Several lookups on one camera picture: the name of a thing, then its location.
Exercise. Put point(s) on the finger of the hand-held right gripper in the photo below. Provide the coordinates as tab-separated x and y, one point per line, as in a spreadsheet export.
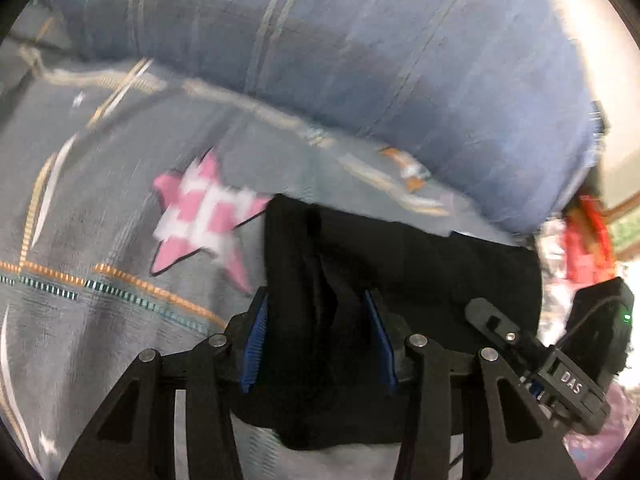
492	320

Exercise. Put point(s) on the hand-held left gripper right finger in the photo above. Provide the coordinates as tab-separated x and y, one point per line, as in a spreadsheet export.
381	342

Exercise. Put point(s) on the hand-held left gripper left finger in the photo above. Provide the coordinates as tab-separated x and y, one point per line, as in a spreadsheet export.
254	347

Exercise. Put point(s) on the black pants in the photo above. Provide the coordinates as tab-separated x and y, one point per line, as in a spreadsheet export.
425	270

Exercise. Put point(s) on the red plastic bags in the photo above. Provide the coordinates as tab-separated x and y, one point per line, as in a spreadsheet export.
587	245

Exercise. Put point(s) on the purple patterned cloth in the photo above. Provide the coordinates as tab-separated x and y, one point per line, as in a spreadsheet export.
600	455

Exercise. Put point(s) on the grey star-print bed sheet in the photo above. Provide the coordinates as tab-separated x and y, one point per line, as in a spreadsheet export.
100	210

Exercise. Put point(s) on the blue plaid pillow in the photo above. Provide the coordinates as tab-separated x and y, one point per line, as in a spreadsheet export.
375	50

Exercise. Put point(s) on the wooden door frame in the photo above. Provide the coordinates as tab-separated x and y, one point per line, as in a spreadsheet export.
625	210

